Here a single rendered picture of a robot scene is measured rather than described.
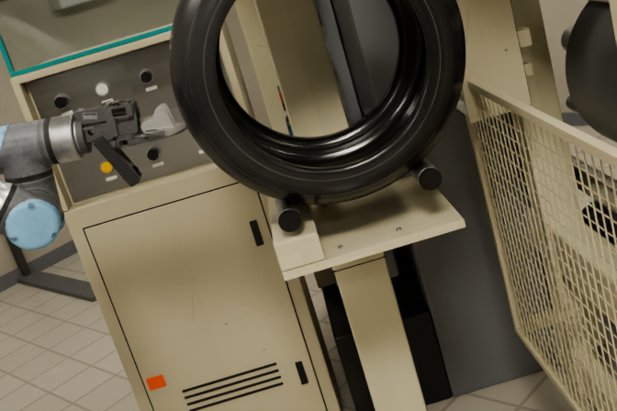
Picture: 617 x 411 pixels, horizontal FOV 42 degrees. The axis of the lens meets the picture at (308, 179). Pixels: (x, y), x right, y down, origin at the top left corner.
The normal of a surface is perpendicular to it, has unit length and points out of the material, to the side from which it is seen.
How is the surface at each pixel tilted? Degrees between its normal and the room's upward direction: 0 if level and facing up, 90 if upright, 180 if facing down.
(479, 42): 90
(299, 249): 90
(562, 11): 90
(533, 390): 0
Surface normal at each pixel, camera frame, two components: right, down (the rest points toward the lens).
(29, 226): 0.37, 0.22
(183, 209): 0.08, 0.26
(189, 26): -0.65, 0.00
